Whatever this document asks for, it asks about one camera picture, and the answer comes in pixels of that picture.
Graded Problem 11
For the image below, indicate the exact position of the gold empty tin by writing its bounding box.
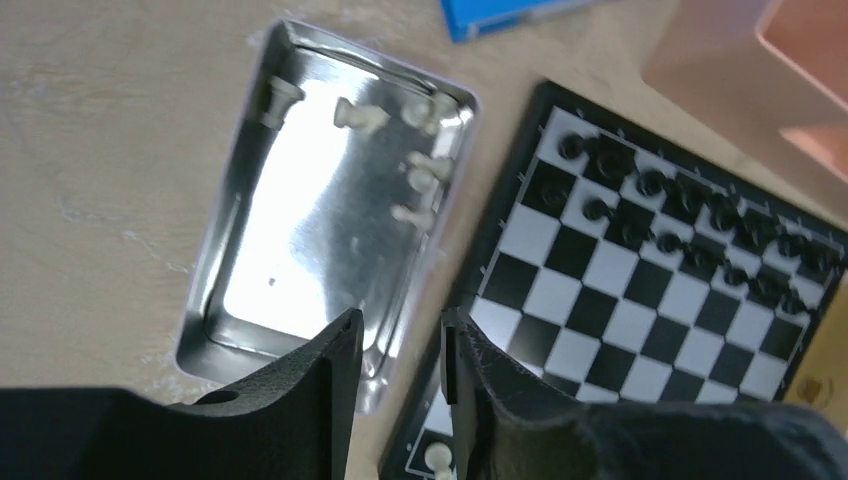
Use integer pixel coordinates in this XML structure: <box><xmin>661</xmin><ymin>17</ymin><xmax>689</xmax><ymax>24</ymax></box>
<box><xmin>783</xmin><ymin>276</ymin><xmax>847</xmax><ymax>434</ymax></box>

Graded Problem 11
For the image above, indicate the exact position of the peach desk organizer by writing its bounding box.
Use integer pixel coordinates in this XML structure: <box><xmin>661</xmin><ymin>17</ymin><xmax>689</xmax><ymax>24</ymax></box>
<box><xmin>642</xmin><ymin>1</ymin><xmax>847</xmax><ymax>219</ymax></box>

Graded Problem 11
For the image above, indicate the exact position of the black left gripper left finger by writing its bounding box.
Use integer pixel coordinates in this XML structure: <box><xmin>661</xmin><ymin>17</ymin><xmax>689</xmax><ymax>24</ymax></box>
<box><xmin>193</xmin><ymin>308</ymin><xmax>363</xmax><ymax>479</ymax></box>

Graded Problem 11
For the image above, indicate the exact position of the silver tin with white pieces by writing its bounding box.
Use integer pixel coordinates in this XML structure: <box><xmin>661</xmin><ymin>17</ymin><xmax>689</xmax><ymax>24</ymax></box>
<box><xmin>176</xmin><ymin>19</ymin><xmax>480</xmax><ymax>414</ymax></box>

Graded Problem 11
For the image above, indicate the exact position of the black and white chessboard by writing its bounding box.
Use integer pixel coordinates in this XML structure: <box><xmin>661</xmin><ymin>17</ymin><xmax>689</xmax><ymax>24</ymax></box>
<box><xmin>378</xmin><ymin>81</ymin><xmax>847</xmax><ymax>479</ymax></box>

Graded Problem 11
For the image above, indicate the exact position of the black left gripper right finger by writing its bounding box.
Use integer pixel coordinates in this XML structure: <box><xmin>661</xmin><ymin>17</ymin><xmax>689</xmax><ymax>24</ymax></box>
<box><xmin>440</xmin><ymin>308</ymin><xmax>590</xmax><ymax>479</ymax></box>

